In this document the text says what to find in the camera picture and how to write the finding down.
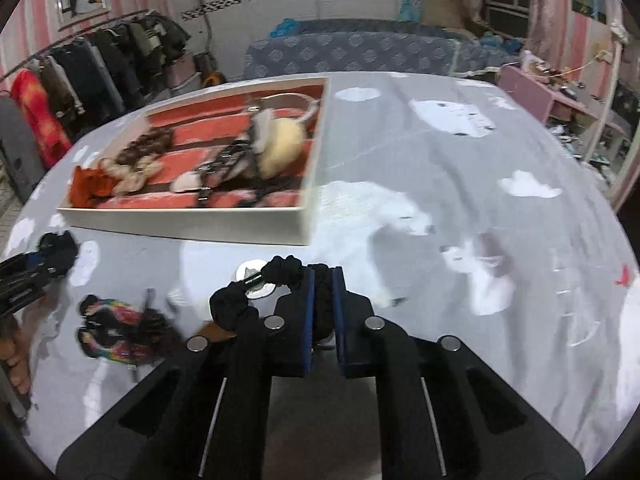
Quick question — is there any black claw hair clip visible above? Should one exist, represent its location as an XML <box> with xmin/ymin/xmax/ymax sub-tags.
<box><xmin>38</xmin><ymin>231</ymin><xmax>79</xmax><ymax>278</ymax></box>

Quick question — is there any rainbow woven bracelet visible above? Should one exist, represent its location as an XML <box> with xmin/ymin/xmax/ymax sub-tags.
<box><xmin>77</xmin><ymin>288</ymin><xmax>177</xmax><ymax>384</ymax></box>

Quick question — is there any orange fabric bow scrunchie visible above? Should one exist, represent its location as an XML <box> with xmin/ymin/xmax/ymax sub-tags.
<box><xmin>67</xmin><ymin>166</ymin><xmax>119</xmax><ymax>208</ymax></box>

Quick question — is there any black scrunchie with charm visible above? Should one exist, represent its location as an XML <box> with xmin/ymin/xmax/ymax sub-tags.
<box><xmin>209</xmin><ymin>255</ymin><xmax>335</xmax><ymax>348</ymax></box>

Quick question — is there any cream scrunchie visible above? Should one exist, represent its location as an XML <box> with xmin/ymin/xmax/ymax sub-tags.
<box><xmin>98</xmin><ymin>155</ymin><xmax>164</xmax><ymax>196</ymax></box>

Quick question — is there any brown wooden bead bracelet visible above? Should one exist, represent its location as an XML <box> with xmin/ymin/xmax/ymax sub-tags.
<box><xmin>115</xmin><ymin>127</ymin><xmax>176</xmax><ymax>167</ymax></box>

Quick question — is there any black braided leather bracelet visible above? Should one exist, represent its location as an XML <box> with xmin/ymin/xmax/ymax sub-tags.
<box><xmin>195</xmin><ymin>136</ymin><xmax>262</xmax><ymax>208</ymax></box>

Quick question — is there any white band gold watch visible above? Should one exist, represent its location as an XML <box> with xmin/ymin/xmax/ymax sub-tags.
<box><xmin>244</xmin><ymin>92</ymin><xmax>320</xmax><ymax>125</ymax></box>

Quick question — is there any person's left hand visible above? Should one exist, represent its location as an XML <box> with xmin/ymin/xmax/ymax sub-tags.
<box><xmin>0</xmin><ymin>328</ymin><xmax>32</xmax><ymax>394</ymax></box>

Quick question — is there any metal clothes rack with clothes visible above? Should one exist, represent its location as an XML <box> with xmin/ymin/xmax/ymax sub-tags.
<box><xmin>1</xmin><ymin>11</ymin><xmax>191</xmax><ymax>202</ymax></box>

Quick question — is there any grey polar bear bedsheet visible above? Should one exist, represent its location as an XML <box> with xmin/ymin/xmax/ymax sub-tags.
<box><xmin>1</xmin><ymin>73</ymin><xmax>639</xmax><ymax>479</ymax></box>

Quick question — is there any white tray with red lining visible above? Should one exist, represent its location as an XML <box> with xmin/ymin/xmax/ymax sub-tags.
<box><xmin>58</xmin><ymin>75</ymin><xmax>330</xmax><ymax>245</ymax></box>

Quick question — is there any garment steamer on stand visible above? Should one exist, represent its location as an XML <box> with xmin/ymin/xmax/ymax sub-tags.
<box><xmin>193</xmin><ymin>0</ymin><xmax>227</xmax><ymax>88</ymax></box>

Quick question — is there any white standing mirror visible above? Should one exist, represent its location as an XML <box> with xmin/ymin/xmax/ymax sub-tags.
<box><xmin>579</xmin><ymin>20</ymin><xmax>639</xmax><ymax>210</ymax></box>

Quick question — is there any pink shelf cabinet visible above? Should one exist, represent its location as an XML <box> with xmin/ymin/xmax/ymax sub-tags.
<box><xmin>498</xmin><ymin>65</ymin><xmax>632</xmax><ymax>166</ymax></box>

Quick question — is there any blue patterned sofa bed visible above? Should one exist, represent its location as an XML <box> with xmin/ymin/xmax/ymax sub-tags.
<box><xmin>243</xmin><ymin>18</ymin><xmax>520</xmax><ymax>79</ymax></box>

